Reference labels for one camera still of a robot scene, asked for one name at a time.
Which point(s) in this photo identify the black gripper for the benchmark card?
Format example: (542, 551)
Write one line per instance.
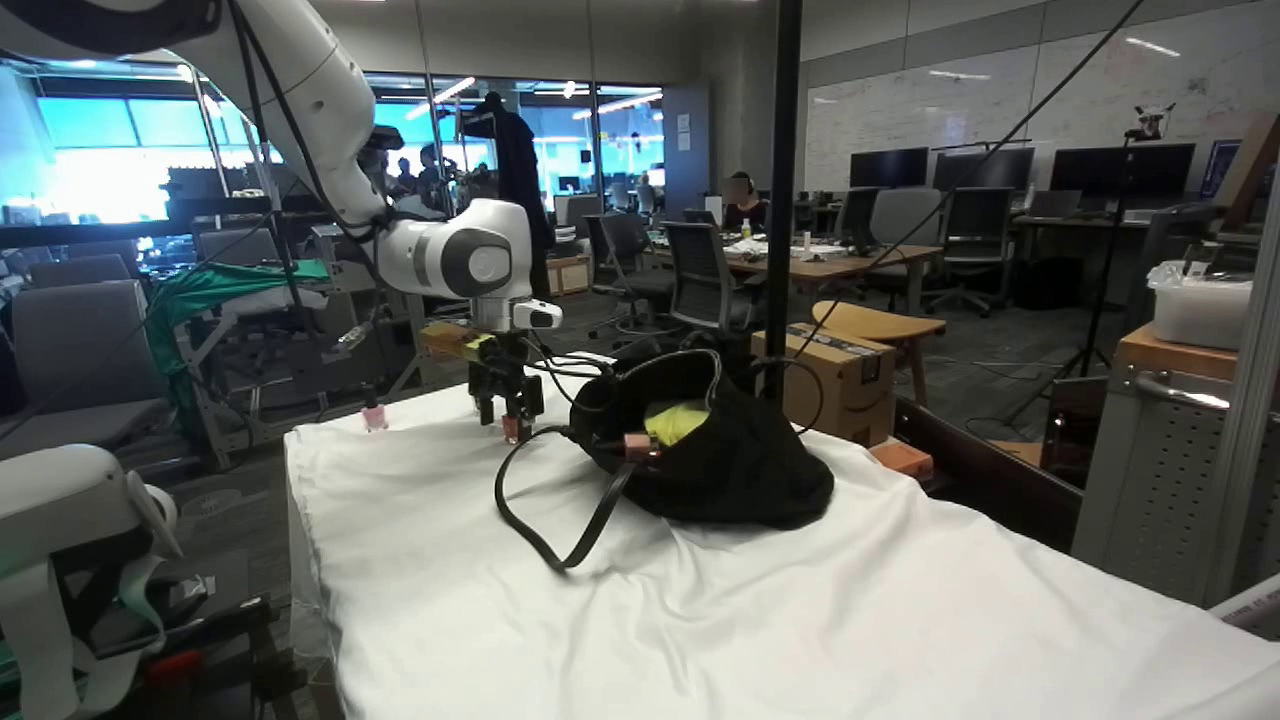
(503, 366)

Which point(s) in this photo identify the orange-red nail polish bottle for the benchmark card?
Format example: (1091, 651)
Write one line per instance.
(509, 428)

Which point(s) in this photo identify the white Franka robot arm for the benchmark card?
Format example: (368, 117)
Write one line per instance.
(462, 261)

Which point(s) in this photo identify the small cardboard box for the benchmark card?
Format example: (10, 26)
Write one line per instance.
(573, 273)

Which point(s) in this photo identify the yellow cloth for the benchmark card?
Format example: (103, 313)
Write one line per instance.
(678, 420)

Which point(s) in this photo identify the black office chair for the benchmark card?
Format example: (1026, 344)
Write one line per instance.
(702, 273)
(626, 261)
(976, 232)

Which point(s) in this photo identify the seated person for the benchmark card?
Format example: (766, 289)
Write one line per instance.
(742, 204)

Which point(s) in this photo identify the large cardboard box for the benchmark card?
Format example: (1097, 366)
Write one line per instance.
(843, 385)

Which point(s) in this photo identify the black vertical pole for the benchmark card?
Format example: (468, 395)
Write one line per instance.
(783, 201)

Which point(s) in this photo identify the wooden meeting table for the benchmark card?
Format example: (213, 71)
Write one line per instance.
(833, 266)

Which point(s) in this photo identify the low wooden table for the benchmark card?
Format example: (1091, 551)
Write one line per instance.
(873, 320)

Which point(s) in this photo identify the orange block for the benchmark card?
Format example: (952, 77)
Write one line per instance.
(905, 458)

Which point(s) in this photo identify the grey padded chair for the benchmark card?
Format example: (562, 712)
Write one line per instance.
(83, 360)

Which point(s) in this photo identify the grey office chair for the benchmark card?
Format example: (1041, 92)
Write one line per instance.
(905, 216)

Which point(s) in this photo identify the black computer monitor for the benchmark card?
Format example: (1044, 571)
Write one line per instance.
(986, 174)
(1123, 174)
(889, 168)

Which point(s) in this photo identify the white rounded machine housing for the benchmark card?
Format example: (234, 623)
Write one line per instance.
(62, 502)

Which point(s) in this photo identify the white tablecloth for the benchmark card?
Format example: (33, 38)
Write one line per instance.
(935, 602)

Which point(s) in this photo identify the black tripod stand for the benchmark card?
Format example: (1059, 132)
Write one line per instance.
(1111, 266)

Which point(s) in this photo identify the grey cabinet with wooden top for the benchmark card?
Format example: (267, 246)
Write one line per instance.
(1153, 466)

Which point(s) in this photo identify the white plastic bin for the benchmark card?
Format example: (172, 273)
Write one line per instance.
(1197, 310)

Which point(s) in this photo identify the aluminium frame post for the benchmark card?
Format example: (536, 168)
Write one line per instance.
(1253, 402)

